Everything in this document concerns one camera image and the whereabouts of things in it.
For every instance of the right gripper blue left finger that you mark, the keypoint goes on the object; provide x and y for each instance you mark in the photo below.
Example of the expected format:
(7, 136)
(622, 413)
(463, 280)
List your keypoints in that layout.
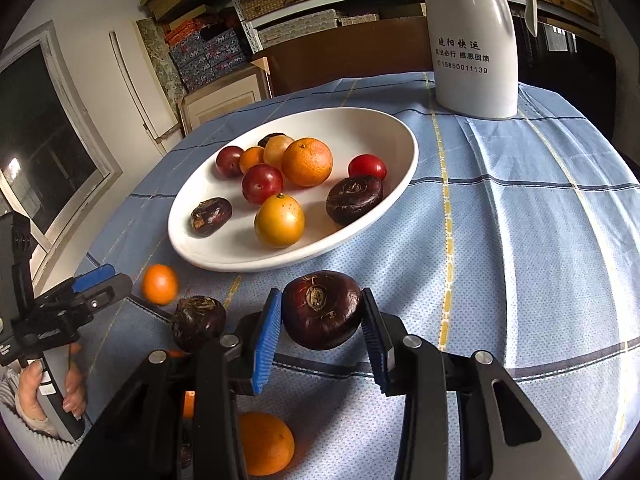
(231, 365)

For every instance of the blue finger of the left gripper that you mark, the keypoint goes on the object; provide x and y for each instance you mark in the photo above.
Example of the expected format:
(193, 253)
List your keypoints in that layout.
(96, 276)
(108, 292)

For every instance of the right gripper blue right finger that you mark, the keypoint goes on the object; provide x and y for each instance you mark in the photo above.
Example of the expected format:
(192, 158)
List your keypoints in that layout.
(406, 365)

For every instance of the small orange kumquat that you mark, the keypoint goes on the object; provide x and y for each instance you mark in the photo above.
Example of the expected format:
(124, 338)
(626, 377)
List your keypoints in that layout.
(160, 284)

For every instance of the dark red plum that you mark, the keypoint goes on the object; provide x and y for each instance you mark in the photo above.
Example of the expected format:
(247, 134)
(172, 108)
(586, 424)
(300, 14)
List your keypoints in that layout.
(320, 311)

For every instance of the dark chestnut back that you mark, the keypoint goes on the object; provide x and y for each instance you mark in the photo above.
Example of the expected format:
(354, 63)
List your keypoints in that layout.
(209, 216)

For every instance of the orange round tomato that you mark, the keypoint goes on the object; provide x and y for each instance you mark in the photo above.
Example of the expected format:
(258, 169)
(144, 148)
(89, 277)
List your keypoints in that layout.
(280, 221)

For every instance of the dark brown date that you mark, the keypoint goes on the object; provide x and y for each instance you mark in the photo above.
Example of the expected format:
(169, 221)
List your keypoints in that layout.
(352, 198)

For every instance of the dark red cherry tomato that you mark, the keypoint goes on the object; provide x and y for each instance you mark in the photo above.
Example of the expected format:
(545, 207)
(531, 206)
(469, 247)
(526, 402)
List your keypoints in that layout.
(261, 182)

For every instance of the small orange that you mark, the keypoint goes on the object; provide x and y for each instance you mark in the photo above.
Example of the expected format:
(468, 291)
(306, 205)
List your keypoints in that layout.
(251, 157)

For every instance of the small red cherry tomato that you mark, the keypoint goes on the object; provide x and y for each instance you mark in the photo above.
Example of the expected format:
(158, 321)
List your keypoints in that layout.
(367, 165)

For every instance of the large orange mandarin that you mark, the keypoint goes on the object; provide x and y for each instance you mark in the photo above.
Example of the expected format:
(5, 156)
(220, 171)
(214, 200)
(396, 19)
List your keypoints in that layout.
(307, 162)

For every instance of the yellow-green tomato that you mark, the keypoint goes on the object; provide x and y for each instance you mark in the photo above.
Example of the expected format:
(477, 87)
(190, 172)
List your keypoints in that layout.
(275, 149)

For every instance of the large yellow-orange tomato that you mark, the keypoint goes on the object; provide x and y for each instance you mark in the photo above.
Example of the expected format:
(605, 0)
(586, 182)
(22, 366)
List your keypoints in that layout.
(188, 405)

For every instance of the dark water chestnut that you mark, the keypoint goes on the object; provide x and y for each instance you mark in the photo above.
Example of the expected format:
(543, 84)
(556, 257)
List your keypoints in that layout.
(228, 162)

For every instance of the person's left hand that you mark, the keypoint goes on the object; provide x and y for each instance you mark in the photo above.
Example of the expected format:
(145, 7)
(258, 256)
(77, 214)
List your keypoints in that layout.
(28, 387)

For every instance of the blue checked tablecloth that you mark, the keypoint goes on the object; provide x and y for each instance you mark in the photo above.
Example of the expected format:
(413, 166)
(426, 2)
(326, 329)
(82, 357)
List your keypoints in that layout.
(520, 238)

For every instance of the stack of blue patterned boxes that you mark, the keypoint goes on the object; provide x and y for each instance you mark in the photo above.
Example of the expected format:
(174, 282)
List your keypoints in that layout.
(202, 58)

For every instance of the white ceramic plate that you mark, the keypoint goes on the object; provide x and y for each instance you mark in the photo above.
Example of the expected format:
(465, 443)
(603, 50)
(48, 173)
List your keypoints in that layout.
(348, 132)

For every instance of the framed picture leaning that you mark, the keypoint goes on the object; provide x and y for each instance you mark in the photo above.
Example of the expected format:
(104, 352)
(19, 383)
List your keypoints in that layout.
(248, 85)

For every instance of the brown wooden chair back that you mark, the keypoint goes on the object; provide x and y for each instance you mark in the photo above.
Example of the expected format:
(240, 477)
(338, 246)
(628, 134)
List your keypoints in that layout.
(397, 45)

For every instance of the white thermos jug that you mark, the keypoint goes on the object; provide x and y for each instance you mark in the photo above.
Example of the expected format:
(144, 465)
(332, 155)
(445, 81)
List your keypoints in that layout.
(475, 57)

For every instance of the window with white frame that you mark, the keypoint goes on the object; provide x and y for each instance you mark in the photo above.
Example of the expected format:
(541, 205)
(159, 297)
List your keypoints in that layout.
(54, 165)

